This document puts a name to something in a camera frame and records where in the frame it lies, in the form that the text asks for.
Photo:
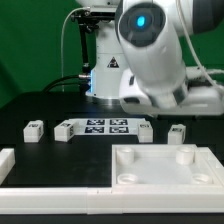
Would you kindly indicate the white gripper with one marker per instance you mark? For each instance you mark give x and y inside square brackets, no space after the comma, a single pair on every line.
[201,101]

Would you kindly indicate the white square tabletop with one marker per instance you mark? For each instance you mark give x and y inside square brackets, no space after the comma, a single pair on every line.
[155,165]

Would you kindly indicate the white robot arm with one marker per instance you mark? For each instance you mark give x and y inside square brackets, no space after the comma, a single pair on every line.
[139,57]

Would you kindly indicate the white left fence piece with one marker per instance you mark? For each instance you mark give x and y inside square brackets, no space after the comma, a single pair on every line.
[7,161]

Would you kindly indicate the white front fence wall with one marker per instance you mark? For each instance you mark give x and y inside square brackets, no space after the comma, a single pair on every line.
[118,200]

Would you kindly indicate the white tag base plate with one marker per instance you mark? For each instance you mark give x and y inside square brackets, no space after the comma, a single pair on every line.
[107,126]

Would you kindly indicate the black camera on stand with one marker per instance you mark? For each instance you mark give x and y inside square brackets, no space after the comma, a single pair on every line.
[100,21]

